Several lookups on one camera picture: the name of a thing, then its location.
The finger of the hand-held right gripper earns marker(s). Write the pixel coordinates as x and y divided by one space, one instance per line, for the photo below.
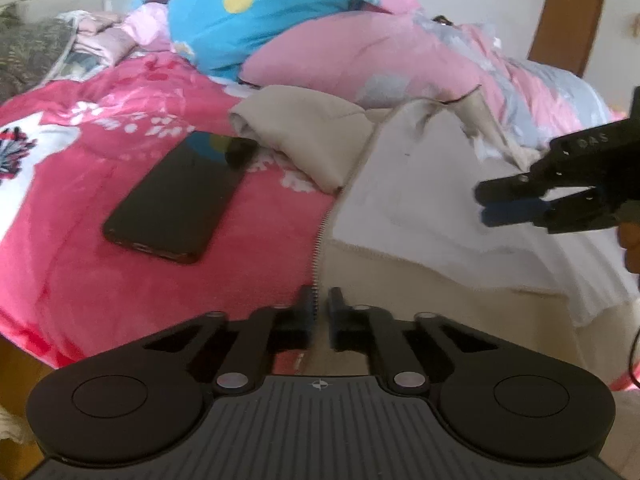
510 214
505 189

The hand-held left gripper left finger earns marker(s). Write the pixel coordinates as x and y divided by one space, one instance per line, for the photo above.
311 312

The person's right hand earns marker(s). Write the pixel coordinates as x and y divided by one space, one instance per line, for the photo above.
631 245

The black smartphone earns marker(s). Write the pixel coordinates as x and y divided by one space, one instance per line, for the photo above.
175 200

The brown wooden door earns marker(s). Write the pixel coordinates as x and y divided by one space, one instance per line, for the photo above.
567 20

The pink and grey quilt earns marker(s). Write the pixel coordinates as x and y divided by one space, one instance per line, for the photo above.
325 55

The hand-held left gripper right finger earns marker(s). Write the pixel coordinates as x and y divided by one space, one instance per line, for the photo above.
335 312

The folded pale pink clothes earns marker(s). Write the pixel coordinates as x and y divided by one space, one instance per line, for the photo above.
102 37

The beige jacket with black lines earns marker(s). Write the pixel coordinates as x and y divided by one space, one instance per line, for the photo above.
425 210

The pink floral bed sheet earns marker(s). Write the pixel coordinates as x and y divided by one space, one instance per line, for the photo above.
75 270

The grey patterned blanket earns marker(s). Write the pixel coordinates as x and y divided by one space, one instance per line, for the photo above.
30 50

